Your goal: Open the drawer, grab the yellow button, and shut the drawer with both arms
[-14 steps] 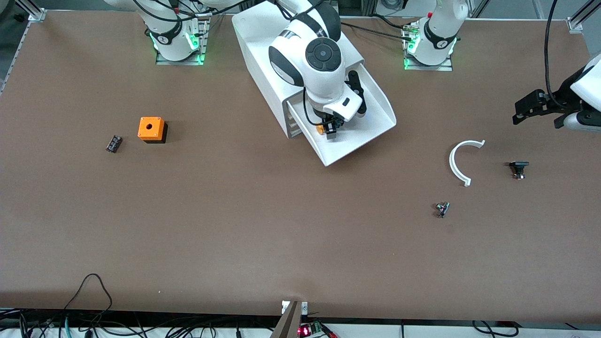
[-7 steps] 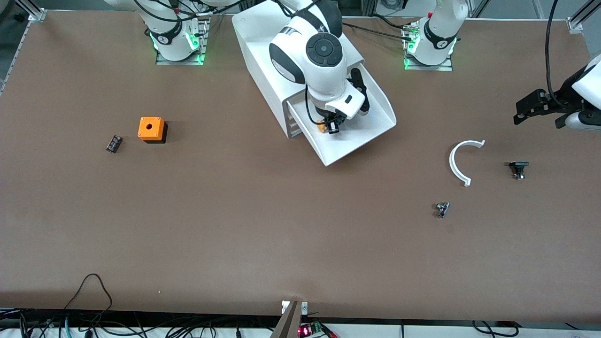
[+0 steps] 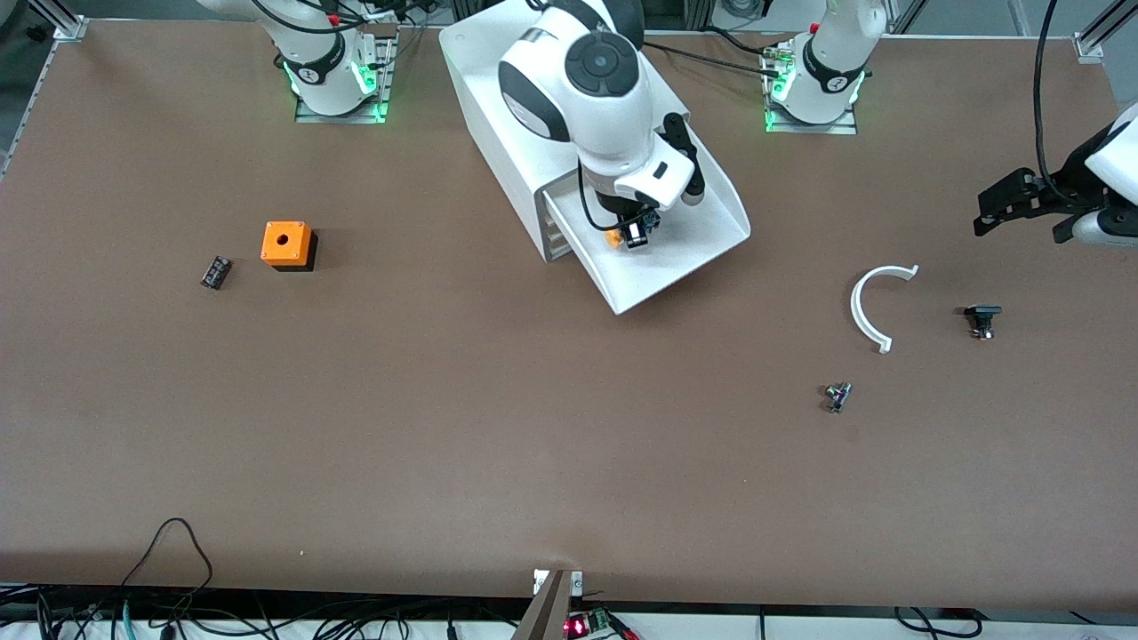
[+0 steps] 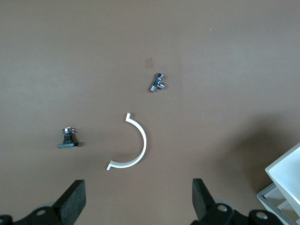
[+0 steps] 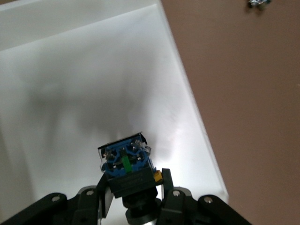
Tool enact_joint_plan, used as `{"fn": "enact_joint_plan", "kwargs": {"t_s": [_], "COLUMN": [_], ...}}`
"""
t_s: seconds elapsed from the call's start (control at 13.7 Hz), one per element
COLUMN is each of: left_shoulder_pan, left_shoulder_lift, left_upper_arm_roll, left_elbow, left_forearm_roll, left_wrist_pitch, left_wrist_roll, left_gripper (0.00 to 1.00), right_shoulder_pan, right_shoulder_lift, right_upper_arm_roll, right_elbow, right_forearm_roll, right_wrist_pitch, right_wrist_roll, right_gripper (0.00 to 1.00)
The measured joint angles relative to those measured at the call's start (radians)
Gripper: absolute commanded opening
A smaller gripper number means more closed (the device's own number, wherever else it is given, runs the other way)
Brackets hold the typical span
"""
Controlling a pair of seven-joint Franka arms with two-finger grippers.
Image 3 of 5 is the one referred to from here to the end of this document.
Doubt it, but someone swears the orange push button switch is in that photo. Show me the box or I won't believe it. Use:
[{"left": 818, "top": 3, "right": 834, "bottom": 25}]
[{"left": 605, "top": 212, "right": 665, "bottom": 251}]

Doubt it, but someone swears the white drawer cabinet shell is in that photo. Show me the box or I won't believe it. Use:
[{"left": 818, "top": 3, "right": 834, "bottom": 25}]
[{"left": 438, "top": 0, "right": 692, "bottom": 264}]

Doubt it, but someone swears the white curved plastic arc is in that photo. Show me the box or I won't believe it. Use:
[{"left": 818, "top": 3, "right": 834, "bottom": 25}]
[{"left": 850, "top": 264, "right": 920, "bottom": 355}]

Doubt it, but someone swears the orange box with hole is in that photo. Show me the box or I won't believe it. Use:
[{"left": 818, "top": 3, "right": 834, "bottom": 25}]
[{"left": 260, "top": 220, "right": 319, "bottom": 273}]

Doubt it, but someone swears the circuit board with red LED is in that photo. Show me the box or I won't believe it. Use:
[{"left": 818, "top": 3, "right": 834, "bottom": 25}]
[{"left": 564, "top": 608, "right": 625, "bottom": 640}]

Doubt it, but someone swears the black switch contact block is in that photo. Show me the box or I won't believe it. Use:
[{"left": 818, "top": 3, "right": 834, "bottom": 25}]
[{"left": 964, "top": 304, "right": 1004, "bottom": 341}]

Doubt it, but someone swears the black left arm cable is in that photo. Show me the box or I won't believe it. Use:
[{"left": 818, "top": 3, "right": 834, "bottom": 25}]
[{"left": 1032, "top": 0, "right": 1082, "bottom": 204}]

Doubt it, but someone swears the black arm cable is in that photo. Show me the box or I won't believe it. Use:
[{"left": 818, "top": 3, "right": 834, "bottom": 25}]
[
  {"left": 1032, "top": 0, "right": 1082, "bottom": 204},
  {"left": 252, "top": 0, "right": 401, "bottom": 36}
]

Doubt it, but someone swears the aluminium frame profile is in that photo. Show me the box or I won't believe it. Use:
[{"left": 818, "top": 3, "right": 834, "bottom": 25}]
[
  {"left": 0, "top": 0, "right": 90, "bottom": 179},
  {"left": 1073, "top": 0, "right": 1138, "bottom": 65}
]

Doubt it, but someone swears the black cable on table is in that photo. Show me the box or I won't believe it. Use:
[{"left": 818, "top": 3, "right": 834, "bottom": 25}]
[{"left": 642, "top": 37, "right": 785, "bottom": 79}]

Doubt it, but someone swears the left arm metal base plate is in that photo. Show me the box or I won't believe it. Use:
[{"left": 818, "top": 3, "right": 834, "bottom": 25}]
[{"left": 763, "top": 43, "right": 860, "bottom": 137}]

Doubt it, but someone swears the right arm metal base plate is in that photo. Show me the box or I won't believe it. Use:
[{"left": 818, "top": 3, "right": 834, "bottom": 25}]
[{"left": 295, "top": 34, "right": 394, "bottom": 124}]

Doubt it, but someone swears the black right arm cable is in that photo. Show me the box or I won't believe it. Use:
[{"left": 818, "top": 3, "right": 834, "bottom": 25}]
[{"left": 252, "top": 0, "right": 401, "bottom": 36}]

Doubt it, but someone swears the brown camera mount bracket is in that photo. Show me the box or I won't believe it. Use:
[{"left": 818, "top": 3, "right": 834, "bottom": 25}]
[{"left": 511, "top": 569, "right": 584, "bottom": 640}]

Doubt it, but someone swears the black cable under table edge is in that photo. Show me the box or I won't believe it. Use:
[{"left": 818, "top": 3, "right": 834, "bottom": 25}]
[{"left": 893, "top": 606, "right": 984, "bottom": 640}]

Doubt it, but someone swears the black looped cable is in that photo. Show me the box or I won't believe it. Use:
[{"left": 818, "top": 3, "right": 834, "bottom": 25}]
[{"left": 120, "top": 517, "right": 215, "bottom": 614}]

